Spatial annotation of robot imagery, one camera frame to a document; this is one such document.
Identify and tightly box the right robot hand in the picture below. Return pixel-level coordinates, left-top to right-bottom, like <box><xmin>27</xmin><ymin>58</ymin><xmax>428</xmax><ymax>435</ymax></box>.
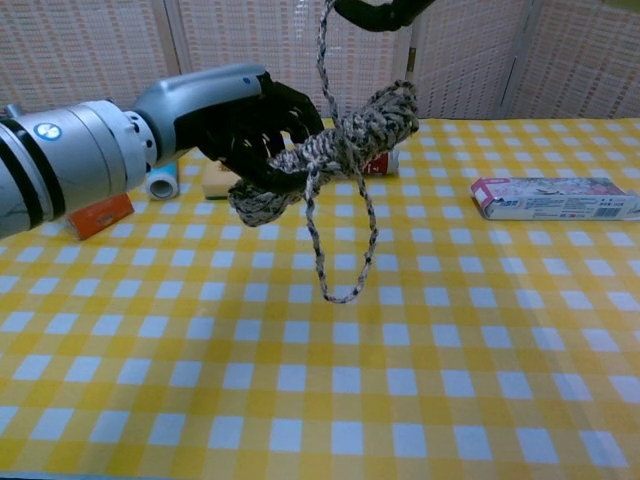
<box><xmin>333</xmin><ymin>0</ymin><xmax>436</xmax><ymax>32</ymax></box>

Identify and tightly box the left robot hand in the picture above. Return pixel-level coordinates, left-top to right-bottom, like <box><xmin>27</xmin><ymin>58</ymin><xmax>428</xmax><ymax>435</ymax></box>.
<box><xmin>130</xmin><ymin>63</ymin><xmax>325</xmax><ymax>194</ymax></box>

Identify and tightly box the speckled rope bundle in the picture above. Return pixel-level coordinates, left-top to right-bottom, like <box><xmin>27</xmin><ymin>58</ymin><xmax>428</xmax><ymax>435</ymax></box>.
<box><xmin>228</xmin><ymin>0</ymin><xmax>420</xmax><ymax>305</ymax></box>

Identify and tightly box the yellow white checkered tablecloth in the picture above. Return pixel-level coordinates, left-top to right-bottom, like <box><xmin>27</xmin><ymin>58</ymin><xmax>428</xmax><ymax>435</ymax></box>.
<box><xmin>0</xmin><ymin>117</ymin><xmax>640</xmax><ymax>480</ymax></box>

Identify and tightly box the yellow sponge block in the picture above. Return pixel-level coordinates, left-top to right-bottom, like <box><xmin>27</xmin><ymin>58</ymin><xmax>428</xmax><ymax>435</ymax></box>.
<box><xmin>202</xmin><ymin>163</ymin><xmax>241</xmax><ymax>201</ymax></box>

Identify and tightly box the blue and white roll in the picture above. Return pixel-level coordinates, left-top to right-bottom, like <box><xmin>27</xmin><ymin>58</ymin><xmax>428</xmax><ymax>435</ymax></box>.
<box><xmin>144</xmin><ymin>160</ymin><xmax>180</xmax><ymax>201</ymax></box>

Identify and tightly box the red Costa coffee bottle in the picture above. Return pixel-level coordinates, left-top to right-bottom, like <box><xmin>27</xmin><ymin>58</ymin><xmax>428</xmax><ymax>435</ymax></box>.
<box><xmin>362</xmin><ymin>147</ymin><xmax>400</xmax><ymax>179</ymax></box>

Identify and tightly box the orange cardboard box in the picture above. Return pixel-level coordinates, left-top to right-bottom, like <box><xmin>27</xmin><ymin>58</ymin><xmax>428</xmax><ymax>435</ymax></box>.
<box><xmin>67</xmin><ymin>192</ymin><xmax>135</xmax><ymax>242</ymax></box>

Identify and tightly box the long pink white box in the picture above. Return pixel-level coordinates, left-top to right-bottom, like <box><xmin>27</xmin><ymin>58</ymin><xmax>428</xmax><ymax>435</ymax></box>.
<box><xmin>469</xmin><ymin>176</ymin><xmax>640</xmax><ymax>222</ymax></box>

